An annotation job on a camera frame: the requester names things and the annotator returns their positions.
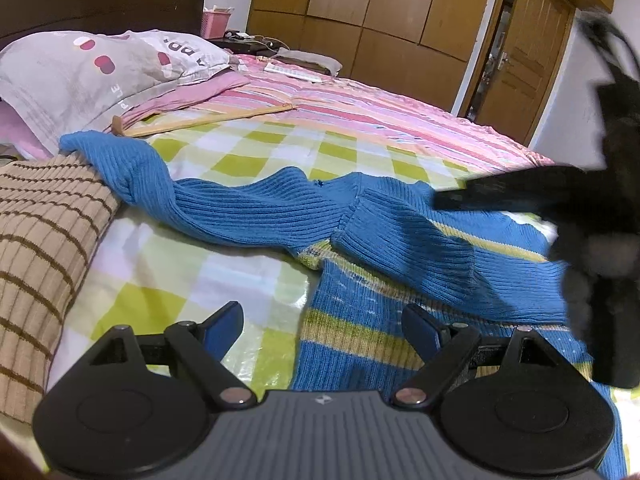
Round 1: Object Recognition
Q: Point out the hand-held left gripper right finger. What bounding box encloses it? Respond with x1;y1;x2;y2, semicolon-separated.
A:
390;302;560;409

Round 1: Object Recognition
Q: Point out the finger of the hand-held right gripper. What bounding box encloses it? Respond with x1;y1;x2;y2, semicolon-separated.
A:
431;164;568;215

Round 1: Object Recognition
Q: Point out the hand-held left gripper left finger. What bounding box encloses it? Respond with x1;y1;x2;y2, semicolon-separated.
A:
87;301;258;411

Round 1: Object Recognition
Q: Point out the blue striped knit sweater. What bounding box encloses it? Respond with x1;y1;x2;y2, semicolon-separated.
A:
59;130;632;480

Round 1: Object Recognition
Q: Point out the green white checked bed sheet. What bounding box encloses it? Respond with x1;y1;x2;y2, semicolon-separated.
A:
47;119;561;397

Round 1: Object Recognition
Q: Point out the pink striped blanket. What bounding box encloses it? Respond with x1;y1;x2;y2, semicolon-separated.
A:
125;52;557;172

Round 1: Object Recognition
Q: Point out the wooden door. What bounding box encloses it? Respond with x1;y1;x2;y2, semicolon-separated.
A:
469;0;576;147

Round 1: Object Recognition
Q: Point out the beige brown-striped knit garment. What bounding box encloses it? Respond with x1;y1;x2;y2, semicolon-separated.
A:
0;152;123;418

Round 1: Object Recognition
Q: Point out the long wooden stick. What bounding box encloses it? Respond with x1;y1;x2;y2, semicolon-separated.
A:
111;102;295;137

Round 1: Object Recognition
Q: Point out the wooden wardrobe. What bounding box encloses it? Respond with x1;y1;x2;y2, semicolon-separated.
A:
245;0;507;113

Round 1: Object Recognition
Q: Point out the grey folded cloth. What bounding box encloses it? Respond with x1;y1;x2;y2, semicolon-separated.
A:
274;47;344;76

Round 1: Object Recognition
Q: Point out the pink pillow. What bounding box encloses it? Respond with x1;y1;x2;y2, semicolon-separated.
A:
0;72;251;161

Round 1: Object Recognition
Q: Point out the flat white pad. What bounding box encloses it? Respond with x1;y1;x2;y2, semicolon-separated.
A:
263;61;324;84

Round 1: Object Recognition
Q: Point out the dark nightstand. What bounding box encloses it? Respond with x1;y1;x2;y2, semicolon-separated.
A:
207;35;282;59

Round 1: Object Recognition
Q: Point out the grey dotted pillow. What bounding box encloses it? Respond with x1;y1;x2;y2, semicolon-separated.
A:
0;30;242;157

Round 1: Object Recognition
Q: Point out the pink plastic basket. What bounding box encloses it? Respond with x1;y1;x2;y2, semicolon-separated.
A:
201;6;234;40

